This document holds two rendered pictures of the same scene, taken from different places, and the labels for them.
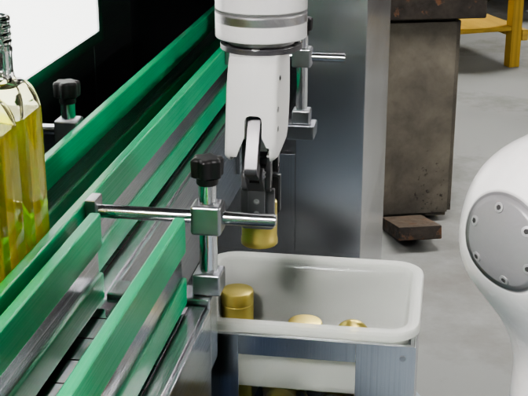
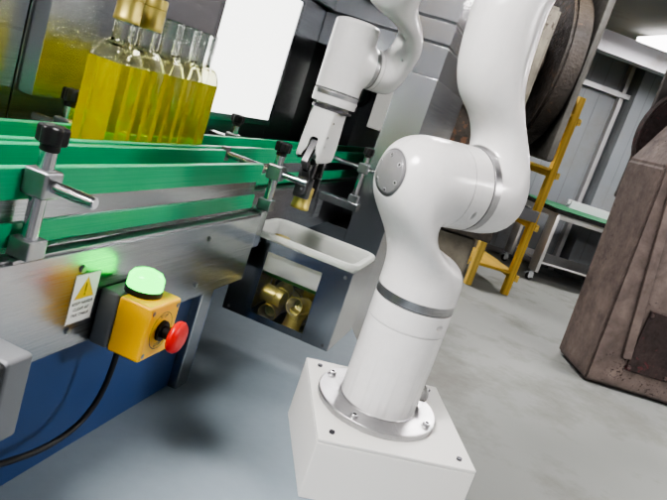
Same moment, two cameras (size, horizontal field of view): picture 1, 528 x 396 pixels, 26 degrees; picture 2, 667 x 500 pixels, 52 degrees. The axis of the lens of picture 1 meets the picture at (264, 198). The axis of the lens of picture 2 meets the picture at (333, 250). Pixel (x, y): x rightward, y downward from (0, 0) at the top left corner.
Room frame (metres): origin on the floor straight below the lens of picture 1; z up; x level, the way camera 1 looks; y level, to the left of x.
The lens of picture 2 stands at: (-0.26, -0.18, 1.29)
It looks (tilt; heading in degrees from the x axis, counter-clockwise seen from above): 12 degrees down; 4
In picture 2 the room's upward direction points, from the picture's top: 18 degrees clockwise
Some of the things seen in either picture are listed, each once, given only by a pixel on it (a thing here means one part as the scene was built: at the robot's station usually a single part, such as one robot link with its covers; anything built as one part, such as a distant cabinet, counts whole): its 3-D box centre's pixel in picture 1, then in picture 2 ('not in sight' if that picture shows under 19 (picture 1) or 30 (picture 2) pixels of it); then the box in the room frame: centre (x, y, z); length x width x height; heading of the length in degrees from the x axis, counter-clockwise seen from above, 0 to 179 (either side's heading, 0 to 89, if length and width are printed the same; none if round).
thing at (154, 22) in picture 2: not in sight; (153, 14); (0.71, 0.24, 1.31); 0.04 x 0.04 x 0.04
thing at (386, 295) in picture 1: (307, 328); (308, 260); (1.03, -0.04, 0.97); 0.22 x 0.17 x 0.09; 81
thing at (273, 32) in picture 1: (261, 24); (334, 100); (1.03, 0.00, 1.27); 0.09 x 0.08 x 0.03; 172
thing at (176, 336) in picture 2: not in sight; (170, 333); (0.49, 0.03, 0.96); 0.04 x 0.03 x 0.04; 171
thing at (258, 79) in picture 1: (261, 91); (324, 132); (1.03, 0.00, 1.21); 0.10 x 0.07 x 0.11; 172
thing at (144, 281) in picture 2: not in sight; (146, 281); (0.50, 0.08, 1.01); 0.05 x 0.05 x 0.03
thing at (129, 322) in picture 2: not in sight; (137, 321); (0.50, 0.08, 0.96); 0.07 x 0.07 x 0.07; 81
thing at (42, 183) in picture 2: not in sight; (60, 202); (0.34, 0.12, 1.11); 0.07 x 0.04 x 0.13; 81
